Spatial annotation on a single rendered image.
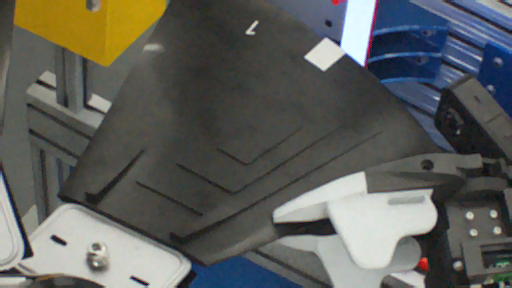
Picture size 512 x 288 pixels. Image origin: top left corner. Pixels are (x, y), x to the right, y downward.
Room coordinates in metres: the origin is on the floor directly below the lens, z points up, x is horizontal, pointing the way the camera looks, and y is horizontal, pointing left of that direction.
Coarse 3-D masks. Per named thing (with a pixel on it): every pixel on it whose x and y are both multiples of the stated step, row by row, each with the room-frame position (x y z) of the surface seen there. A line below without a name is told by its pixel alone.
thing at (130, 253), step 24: (72, 216) 0.39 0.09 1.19; (96, 216) 0.39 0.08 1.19; (48, 240) 0.37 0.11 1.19; (72, 240) 0.37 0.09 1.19; (120, 240) 0.37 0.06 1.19; (144, 240) 0.38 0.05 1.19; (24, 264) 0.34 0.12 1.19; (48, 264) 0.35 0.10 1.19; (72, 264) 0.35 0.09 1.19; (120, 264) 0.36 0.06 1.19; (144, 264) 0.36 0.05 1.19; (168, 264) 0.36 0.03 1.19
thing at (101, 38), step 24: (24, 0) 0.77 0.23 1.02; (48, 0) 0.76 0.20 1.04; (72, 0) 0.75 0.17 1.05; (120, 0) 0.74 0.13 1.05; (144, 0) 0.78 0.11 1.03; (24, 24) 0.77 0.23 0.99; (48, 24) 0.76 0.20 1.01; (72, 24) 0.75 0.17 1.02; (96, 24) 0.73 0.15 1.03; (120, 24) 0.75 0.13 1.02; (144, 24) 0.78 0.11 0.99; (72, 48) 0.75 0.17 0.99; (96, 48) 0.73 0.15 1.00; (120, 48) 0.75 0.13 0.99
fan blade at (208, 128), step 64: (192, 0) 0.59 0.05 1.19; (256, 0) 0.60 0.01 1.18; (192, 64) 0.53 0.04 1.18; (256, 64) 0.54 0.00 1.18; (128, 128) 0.46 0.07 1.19; (192, 128) 0.47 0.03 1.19; (256, 128) 0.48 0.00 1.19; (320, 128) 0.49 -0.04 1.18; (384, 128) 0.51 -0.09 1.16; (64, 192) 0.41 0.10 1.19; (128, 192) 0.41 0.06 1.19; (192, 192) 0.41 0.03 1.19; (256, 192) 0.42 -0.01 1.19; (192, 256) 0.37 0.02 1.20
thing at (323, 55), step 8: (328, 40) 0.58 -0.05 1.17; (320, 48) 0.57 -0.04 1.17; (328, 48) 0.57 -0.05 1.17; (336, 48) 0.58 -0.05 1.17; (312, 56) 0.56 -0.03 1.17; (320, 56) 0.56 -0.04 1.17; (328, 56) 0.57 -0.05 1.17; (336, 56) 0.57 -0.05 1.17; (320, 64) 0.55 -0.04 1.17; (328, 64) 0.56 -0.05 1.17
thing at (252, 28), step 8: (248, 16) 0.58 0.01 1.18; (256, 16) 0.59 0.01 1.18; (240, 24) 0.57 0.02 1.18; (248, 24) 0.58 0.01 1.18; (256, 24) 0.58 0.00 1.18; (264, 24) 0.58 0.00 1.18; (272, 24) 0.58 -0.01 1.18; (232, 32) 0.56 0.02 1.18; (240, 32) 0.57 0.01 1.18; (248, 32) 0.57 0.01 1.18; (256, 32) 0.57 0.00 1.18; (264, 32) 0.57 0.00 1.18; (248, 40) 0.56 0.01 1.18; (256, 40) 0.56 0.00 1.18
